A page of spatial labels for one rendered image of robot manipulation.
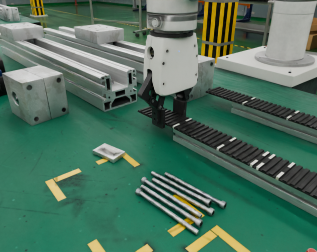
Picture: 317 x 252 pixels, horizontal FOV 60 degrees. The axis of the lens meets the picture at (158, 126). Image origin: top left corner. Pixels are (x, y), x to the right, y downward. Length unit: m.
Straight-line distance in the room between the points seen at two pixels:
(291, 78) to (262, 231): 0.58
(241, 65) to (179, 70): 0.50
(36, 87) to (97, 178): 0.26
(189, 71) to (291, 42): 0.54
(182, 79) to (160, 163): 0.15
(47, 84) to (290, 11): 0.72
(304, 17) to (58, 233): 0.87
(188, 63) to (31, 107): 0.33
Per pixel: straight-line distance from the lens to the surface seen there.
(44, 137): 0.59
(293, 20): 0.98
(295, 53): 1.00
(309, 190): 0.41
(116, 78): 0.71
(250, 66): 0.95
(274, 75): 0.91
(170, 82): 0.48
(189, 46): 0.50
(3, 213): 0.43
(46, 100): 0.64
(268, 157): 0.45
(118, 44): 1.02
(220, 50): 4.01
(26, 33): 1.16
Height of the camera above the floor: 1.05
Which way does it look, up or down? 28 degrees down
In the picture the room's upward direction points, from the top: straight up
